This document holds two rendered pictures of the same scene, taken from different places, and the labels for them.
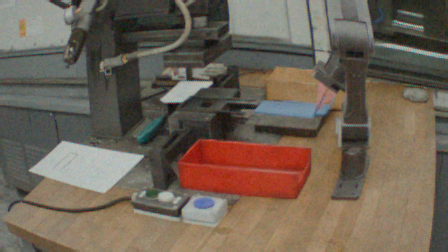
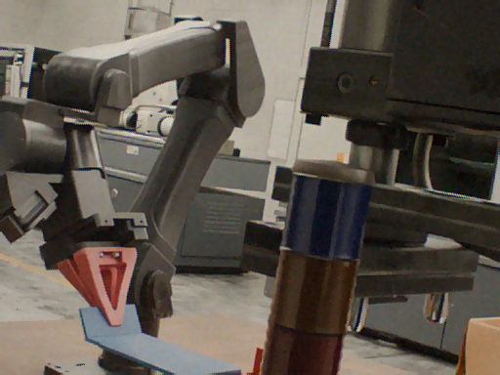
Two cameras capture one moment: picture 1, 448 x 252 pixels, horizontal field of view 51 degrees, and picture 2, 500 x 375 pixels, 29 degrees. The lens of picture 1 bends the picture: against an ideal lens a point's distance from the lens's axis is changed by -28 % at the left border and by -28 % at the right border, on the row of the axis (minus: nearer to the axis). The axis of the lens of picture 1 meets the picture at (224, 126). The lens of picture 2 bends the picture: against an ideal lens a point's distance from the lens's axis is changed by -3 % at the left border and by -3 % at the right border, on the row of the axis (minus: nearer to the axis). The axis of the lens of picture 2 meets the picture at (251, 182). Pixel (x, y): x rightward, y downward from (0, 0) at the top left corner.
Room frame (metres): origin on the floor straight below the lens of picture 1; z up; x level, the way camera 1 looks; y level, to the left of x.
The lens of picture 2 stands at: (2.13, 0.20, 1.21)
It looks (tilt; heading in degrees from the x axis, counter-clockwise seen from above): 3 degrees down; 199
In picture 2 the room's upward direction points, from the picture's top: 9 degrees clockwise
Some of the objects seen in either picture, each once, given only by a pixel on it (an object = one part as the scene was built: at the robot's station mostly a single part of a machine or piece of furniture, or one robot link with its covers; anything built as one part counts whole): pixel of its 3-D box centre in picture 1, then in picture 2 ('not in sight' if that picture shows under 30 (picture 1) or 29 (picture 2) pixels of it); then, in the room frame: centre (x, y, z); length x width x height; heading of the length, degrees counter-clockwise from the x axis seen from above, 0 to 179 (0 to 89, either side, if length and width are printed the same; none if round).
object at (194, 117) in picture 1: (205, 104); not in sight; (1.40, 0.04, 0.98); 0.20 x 0.10 x 0.01; 158
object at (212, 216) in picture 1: (205, 216); not in sight; (1.02, 0.05, 0.90); 0.07 x 0.07 x 0.06; 68
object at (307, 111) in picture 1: (291, 104); (157, 339); (1.31, -0.15, 1.00); 0.15 x 0.07 x 0.03; 68
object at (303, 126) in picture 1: (294, 117); not in sight; (1.45, -0.18, 0.91); 0.17 x 0.16 x 0.02; 158
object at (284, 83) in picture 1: (313, 89); not in sight; (1.59, -0.26, 0.93); 0.25 x 0.13 x 0.08; 68
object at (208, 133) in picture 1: (206, 121); not in sight; (1.40, 0.04, 0.94); 0.20 x 0.10 x 0.07; 158
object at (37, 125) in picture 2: not in sight; (54, 117); (1.29, -0.31, 1.19); 0.12 x 0.09 x 0.12; 168
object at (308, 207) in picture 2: not in sight; (326, 215); (1.69, 0.08, 1.17); 0.04 x 0.04 x 0.03
